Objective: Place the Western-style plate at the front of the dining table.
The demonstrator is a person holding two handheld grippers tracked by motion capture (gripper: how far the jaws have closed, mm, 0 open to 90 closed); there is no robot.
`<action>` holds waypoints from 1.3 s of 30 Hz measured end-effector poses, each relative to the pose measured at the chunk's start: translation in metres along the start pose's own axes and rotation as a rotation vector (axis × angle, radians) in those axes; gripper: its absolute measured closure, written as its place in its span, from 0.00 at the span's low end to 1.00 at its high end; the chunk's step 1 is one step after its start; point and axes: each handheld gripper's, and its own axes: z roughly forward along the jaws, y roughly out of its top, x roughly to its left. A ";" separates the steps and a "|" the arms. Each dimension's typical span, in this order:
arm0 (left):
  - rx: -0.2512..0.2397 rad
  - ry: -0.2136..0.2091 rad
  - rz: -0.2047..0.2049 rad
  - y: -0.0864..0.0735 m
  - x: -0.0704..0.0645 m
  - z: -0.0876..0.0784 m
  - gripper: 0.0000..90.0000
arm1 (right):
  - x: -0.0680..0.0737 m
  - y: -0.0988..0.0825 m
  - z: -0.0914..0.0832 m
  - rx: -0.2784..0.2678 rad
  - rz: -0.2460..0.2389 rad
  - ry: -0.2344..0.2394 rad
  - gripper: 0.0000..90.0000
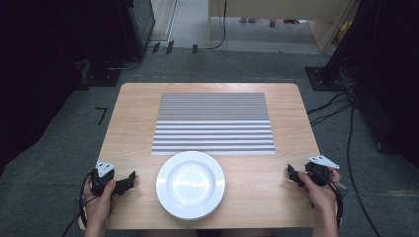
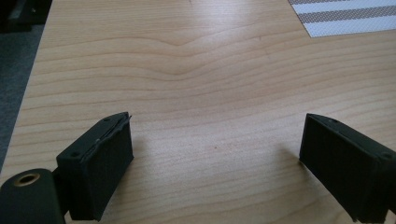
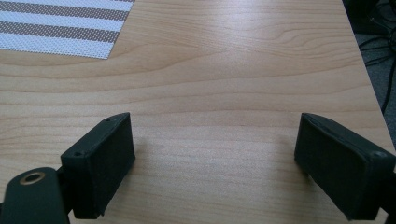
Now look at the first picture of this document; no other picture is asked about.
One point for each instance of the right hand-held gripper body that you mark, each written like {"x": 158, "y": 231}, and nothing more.
{"x": 318, "y": 173}

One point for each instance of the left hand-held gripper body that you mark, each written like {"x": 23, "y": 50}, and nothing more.
{"x": 102, "y": 179}

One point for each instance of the person's right hand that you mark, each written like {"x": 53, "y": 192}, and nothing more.
{"x": 319, "y": 199}

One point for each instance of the person's left hand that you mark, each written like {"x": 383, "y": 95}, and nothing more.
{"x": 98, "y": 205}

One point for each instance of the white plate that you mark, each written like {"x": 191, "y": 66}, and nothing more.
{"x": 190, "y": 185}

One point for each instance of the striped grey placemat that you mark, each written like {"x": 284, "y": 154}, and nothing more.
{"x": 213, "y": 123}

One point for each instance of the black stand base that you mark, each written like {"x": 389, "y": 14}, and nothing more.
{"x": 100, "y": 78}
{"x": 324, "y": 79}

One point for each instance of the dark curtain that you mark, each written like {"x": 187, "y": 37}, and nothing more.
{"x": 42, "y": 72}
{"x": 388, "y": 75}

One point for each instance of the short black tape strip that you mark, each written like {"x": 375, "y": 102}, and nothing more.
{"x": 155, "y": 47}
{"x": 170, "y": 47}
{"x": 195, "y": 49}

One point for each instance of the black cabinet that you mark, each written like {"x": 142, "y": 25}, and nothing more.
{"x": 140, "y": 26}

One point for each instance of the light wooden desk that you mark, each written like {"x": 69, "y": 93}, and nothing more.
{"x": 280, "y": 8}

